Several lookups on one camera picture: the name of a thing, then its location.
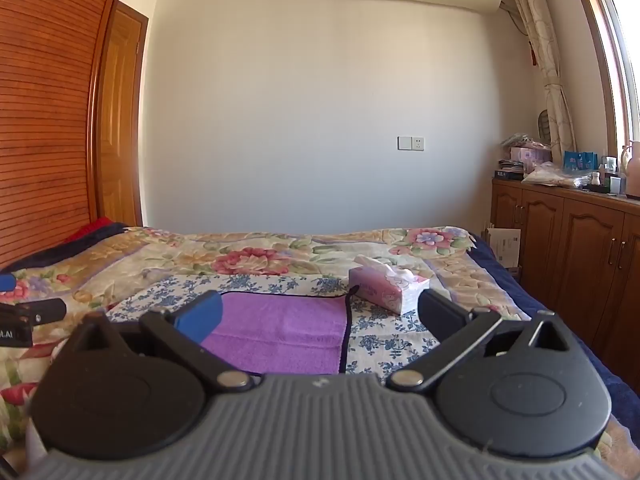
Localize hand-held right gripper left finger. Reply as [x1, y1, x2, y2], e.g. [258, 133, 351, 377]
[59, 290, 254, 393]

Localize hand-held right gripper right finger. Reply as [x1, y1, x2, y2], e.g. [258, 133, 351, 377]
[386, 290, 577, 393]

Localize purple towel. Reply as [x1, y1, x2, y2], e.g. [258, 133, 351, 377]
[200, 290, 362, 376]

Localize pink tissue box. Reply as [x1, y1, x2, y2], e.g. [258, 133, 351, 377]
[347, 255, 431, 316]

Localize blue floral white cloth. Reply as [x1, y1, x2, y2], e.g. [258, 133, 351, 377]
[106, 272, 453, 383]

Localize floral bed quilt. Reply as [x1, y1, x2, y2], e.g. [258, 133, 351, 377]
[0, 225, 626, 480]

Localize white paper bag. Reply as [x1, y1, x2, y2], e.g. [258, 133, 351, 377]
[484, 227, 523, 270]

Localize red blanket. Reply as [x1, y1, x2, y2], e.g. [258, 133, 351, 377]
[64, 216, 117, 244]

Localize wooden cabinet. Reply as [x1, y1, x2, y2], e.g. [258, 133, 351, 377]
[490, 179, 640, 383]

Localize stack of books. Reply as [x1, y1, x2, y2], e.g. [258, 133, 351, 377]
[494, 158, 526, 182]

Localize dark blue bed sheet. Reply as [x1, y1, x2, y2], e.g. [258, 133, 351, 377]
[470, 230, 640, 446]

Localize clear plastic bag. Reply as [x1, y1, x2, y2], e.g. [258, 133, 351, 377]
[521, 161, 596, 190]

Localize louvered wooden wardrobe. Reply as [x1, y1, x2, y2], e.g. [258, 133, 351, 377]
[0, 0, 132, 271]

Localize wooden door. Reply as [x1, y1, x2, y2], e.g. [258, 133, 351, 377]
[96, 1, 150, 227]

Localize blue gift box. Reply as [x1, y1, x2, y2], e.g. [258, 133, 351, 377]
[563, 150, 598, 173]

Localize grey fan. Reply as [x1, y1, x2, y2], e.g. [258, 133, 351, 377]
[537, 108, 557, 148]

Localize pink thermos jug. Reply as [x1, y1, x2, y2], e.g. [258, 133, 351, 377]
[620, 140, 640, 201]

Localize patterned beige curtain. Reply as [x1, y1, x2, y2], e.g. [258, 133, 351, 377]
[500, 0, 578, 161]

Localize window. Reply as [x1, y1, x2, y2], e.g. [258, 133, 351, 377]
[565, 0, 640, 181]

